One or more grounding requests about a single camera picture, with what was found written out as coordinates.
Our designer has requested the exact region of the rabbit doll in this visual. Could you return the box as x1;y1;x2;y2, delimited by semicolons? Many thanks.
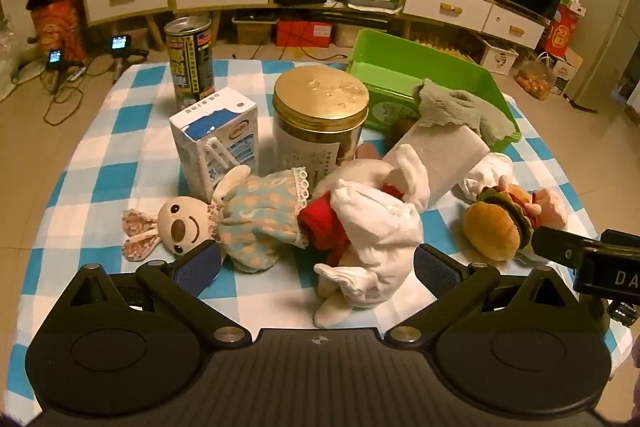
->
122;164;313;275

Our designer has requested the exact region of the pink plush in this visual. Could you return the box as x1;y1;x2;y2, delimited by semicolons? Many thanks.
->
530;189;571;230

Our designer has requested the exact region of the blue white checkered tablecloth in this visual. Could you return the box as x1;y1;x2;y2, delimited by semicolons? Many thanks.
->
7;57;636;413

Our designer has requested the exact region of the red gift bag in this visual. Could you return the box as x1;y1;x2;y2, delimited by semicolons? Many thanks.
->
542;4;586;60

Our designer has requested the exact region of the egg tray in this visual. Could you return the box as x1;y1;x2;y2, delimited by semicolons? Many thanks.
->
410;34;481;58

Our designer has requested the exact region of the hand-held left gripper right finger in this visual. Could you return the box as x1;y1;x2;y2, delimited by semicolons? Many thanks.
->
386;243;582;349

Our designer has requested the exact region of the white plush with red scarf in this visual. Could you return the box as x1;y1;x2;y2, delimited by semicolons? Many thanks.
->
297;144;433;328

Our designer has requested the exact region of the blue white milk carton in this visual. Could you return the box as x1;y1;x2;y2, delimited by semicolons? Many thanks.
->
168;87;260;202

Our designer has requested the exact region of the bag of oranges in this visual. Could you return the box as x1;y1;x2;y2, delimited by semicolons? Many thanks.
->
515;52;558;100

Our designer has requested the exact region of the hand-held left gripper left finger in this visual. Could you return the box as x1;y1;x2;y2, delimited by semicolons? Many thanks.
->
59;240;253;347

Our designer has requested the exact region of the grey fridge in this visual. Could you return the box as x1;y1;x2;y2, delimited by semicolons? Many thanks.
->
562;0;640;112

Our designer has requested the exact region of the gold lid jar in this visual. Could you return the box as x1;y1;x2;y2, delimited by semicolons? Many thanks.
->
272;66;371;198

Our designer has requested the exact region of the red box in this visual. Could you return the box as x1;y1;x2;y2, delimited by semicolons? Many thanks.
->
276;21;333;48

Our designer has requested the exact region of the white plush toy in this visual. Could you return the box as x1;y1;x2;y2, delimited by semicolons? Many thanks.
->
452;152;516;208

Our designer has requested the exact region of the orange red sack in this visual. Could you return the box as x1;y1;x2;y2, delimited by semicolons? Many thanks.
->
30;0;86;62

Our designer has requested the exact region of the white storage box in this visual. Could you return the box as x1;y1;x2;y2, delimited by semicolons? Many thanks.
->
232;17;278;46

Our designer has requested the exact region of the dark drink can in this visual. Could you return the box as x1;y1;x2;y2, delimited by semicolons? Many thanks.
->
165;16;216;110

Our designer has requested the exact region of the white rectangular pack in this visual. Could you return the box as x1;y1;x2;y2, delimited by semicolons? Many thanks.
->
382;123;491;205

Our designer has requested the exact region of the cardboard box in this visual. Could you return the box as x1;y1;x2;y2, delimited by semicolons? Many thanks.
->
552;49;583;95

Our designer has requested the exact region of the white printed crate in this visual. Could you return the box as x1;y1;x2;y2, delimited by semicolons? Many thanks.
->
480;37;521;75

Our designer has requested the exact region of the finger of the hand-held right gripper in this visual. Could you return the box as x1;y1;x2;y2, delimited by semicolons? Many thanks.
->
531;226;603;269

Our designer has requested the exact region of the green plastic bin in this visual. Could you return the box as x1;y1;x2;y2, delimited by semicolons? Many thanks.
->
346;28;523;152

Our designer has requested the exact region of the hamburger plush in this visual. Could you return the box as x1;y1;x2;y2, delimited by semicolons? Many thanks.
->
461;189;536;263

